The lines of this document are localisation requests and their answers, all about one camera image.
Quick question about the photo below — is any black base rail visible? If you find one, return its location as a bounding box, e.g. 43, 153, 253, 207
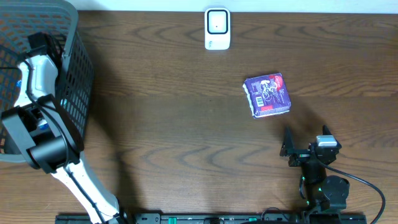
55, 212, 368, 224

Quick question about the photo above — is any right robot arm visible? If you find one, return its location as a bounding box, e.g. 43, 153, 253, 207
280, 126, 349, 212

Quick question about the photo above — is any white barcode scanner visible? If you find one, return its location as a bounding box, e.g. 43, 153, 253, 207
204, 7, 231, 50

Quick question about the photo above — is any grey plastic mesh basket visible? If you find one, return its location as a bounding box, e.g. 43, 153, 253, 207
1, 1, 94, 172

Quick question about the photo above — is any purple sanitary pad pack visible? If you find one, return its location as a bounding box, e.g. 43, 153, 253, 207
243, 73, 292, 119

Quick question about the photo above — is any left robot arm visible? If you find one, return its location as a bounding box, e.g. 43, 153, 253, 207
1, 47, 129, 223

